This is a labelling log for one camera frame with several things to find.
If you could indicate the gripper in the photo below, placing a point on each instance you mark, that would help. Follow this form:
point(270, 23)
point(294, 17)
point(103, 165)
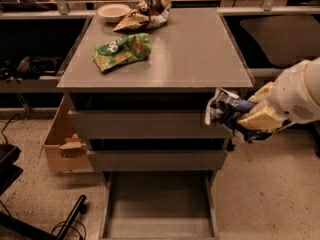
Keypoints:
point(290, 96)

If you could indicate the blue Kettle chip bag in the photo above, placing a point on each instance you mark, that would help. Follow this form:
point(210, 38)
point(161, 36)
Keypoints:
point(226, 107)

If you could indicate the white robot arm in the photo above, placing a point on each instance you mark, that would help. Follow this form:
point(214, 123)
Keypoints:
point(293, 98)

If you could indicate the grey drawer cabinet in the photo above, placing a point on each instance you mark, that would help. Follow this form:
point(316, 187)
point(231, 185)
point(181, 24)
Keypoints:
point(191, 56)

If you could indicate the brown and white chip bag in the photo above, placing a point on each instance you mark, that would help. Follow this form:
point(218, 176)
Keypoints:
point(147, 14)

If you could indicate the green chip bag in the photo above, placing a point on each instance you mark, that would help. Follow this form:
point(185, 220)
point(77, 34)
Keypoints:
point(124, 50)

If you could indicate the open bottom grey drawer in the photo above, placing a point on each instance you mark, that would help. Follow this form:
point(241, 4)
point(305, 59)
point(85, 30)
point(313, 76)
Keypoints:
point(158, 206)

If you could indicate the middle grey drawer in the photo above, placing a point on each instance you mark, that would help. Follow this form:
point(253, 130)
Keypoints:
point(163, 160)

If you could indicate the top grey drawer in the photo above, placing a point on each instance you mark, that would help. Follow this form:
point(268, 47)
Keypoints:
point(148, 124)

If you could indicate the dark bag on shelf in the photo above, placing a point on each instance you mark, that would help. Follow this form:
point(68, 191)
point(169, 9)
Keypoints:
point(35, 67)

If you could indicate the black office chair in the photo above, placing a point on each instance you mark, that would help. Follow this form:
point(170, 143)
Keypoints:
point(285, 39)

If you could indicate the white bowl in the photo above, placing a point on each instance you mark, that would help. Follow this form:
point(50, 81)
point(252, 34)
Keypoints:
point(113, 13)

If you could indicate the cardboard box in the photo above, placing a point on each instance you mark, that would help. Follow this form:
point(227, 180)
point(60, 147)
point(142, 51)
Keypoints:
point(64, 150)

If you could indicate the black stand base with cables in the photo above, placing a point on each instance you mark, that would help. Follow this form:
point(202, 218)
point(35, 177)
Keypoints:
point(39, 224)

